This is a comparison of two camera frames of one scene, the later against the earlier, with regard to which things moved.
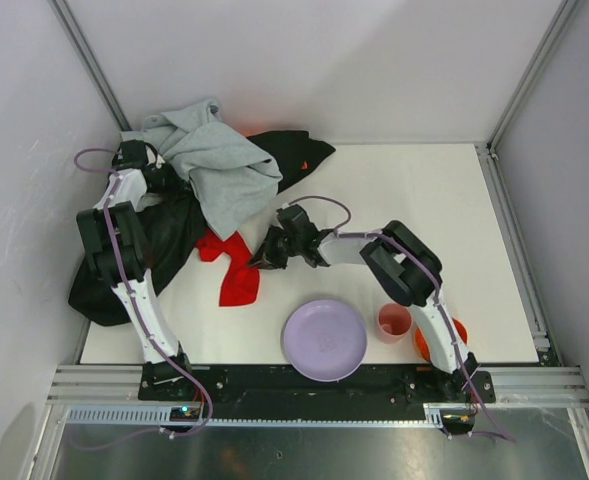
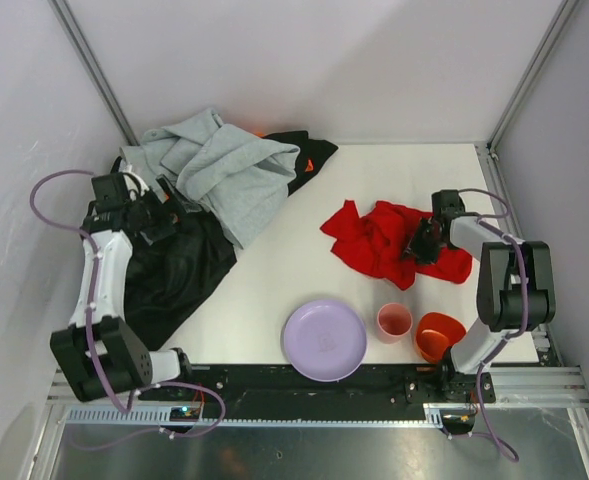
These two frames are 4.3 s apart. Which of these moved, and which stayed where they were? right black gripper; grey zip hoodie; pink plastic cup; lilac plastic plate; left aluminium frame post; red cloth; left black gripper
Moved: right black gripper; left black gripper; red cloth; grey zip hoodie
Stayed: left aluminium frame post; lilac plastic plate; pink plastic cup
